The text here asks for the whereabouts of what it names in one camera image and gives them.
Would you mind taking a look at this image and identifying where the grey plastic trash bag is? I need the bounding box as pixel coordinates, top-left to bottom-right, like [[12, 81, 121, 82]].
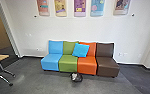
[[69, 72, 84, 83]]

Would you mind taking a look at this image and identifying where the turquoise cushion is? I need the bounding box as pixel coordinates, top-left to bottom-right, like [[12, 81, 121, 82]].
[[71, 42, 91, 58]]

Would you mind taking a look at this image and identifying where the green sofa chair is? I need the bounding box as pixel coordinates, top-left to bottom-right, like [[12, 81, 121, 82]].
[[58, 40, 80, 74]]

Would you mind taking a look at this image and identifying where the orange sofa chair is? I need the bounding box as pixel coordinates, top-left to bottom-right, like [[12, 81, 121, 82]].
[[77, 41, 99, 76]]

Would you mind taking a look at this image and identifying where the blue sofa chair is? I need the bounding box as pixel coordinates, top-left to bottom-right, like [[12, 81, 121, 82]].
[[40, 39, 64, 72]]

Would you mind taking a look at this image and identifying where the brown sofa chair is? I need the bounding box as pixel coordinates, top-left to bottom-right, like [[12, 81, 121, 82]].
[[95, 42, 121, 79]]

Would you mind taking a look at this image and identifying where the white wall socket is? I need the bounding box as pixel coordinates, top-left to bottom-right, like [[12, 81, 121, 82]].
[[119, 51, 129, 58], [35, 47, 44, 53]]

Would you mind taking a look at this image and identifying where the purple wall poster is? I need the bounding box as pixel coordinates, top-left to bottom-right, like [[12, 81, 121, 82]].
[[73, 0, 88, 18]]

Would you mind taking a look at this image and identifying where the yellow wall poster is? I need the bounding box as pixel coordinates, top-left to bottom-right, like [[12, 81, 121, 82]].
[[53, 0, 68, 17]]

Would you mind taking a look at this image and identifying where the light blue wall poster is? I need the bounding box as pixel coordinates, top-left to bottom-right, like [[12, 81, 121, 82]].
[[89, 0, 107, 18]]

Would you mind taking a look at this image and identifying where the white wall switch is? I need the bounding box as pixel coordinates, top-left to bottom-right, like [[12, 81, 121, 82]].
[[25, 32, 33, 37]]

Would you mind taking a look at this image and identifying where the small black wall fixture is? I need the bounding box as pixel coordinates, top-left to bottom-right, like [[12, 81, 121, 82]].
[[33, 13, 38, 19], [130, 12, 136, 17]]

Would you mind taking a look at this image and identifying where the orange wall poster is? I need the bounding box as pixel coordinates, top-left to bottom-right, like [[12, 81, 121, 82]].
[[36, 0, 51, 17]]

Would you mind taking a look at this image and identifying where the pink wall poster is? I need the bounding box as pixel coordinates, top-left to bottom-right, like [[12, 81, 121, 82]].
[[112, 0, 132, 16]]

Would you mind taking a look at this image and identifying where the door frame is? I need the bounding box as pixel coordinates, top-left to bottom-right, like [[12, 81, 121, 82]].
[[0, 0, 23, 58]]

